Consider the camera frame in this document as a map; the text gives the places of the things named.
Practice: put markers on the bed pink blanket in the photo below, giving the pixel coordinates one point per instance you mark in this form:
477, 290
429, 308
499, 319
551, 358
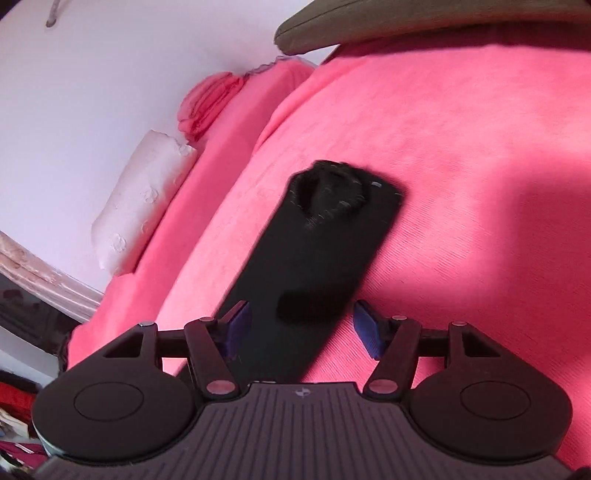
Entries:
487, 129
224, 151

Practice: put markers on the olive brown headboard cushion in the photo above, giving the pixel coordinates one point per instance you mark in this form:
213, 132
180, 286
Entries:
322, 24

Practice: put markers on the near bed pink blanket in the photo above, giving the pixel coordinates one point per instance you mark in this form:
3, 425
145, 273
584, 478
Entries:
487, 129

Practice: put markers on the black pants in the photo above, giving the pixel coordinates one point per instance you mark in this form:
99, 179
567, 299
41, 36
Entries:
299, 273

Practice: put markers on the folded pink blanket stack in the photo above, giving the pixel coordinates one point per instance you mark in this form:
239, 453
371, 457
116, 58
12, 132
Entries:
205, 101

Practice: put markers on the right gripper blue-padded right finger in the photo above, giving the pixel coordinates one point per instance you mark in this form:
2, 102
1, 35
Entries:
394, 344

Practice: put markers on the white embossed pillow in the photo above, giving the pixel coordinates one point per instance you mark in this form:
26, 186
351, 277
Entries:
149, 181

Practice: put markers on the beige floral curtain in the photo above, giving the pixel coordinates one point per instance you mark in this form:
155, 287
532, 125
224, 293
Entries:
54, 287

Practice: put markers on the far bed pink blanket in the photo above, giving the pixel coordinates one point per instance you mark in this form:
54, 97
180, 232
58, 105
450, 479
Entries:
224, 151

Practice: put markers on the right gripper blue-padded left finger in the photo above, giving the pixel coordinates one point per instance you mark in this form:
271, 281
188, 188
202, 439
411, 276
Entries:
212, 343

